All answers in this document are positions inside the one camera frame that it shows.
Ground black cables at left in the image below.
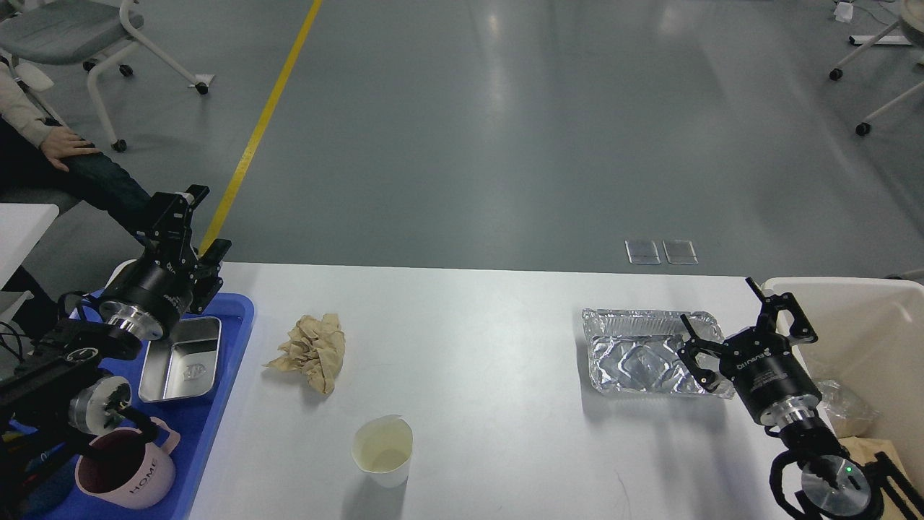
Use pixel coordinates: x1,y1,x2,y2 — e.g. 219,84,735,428
0,318,30,376

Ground white chair base right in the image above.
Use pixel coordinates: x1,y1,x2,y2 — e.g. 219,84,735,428
829,0,924,138

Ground brown paper bag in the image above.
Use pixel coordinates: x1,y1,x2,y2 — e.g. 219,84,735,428
839,435,905,471

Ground seated person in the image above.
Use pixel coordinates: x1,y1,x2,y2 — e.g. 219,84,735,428
1,57,151,235

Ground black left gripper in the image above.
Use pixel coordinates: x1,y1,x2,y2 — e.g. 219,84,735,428
98,185,233,342

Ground person's hand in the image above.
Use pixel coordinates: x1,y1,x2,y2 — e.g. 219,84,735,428
39,127,101,172

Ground white paper cup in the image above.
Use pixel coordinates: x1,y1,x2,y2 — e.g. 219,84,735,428
351,415,414,488

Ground grey office chair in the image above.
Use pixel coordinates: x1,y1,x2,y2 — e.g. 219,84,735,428
1,1,211,152

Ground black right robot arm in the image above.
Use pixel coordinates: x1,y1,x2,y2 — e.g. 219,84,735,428
679,279,922,519

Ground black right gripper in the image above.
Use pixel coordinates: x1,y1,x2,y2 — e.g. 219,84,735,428
677,277,824,425

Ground beige plastic bin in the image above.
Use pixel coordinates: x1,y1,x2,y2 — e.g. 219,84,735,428
762,277,923,488

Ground rectangular metal tin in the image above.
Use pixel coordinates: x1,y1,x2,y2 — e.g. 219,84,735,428
138,316,222,404

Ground aluminium foil tray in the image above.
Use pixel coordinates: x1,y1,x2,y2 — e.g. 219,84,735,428
581,308,736,399

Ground blue plastic tray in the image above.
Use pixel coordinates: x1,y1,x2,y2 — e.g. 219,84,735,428
25,292,255,519

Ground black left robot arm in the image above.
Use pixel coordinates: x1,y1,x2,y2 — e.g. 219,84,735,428
1,184,231,519

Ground crumpled brown paper napkin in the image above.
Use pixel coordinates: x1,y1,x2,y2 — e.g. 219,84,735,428
263,313,346,395

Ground pink HOME mug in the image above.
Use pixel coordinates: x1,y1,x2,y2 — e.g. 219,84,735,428
74,417,181,510

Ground white side table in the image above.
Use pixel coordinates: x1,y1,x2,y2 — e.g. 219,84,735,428
1,203,59,287

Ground clear floor marker right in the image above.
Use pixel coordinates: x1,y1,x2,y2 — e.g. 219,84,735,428
661,240,699,264

